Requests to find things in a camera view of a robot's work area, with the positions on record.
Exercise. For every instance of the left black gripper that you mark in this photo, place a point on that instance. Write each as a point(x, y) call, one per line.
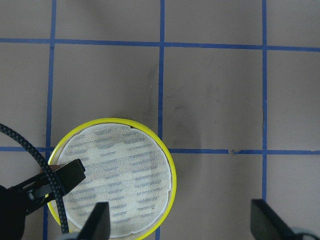
point(21, 200)

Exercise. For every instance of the dark red bun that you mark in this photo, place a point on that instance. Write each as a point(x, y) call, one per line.
point(57, 168)

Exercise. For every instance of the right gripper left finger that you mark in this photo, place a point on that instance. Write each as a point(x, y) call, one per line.
point(97, 226)

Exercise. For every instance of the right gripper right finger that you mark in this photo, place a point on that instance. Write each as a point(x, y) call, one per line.
point(265, 224)

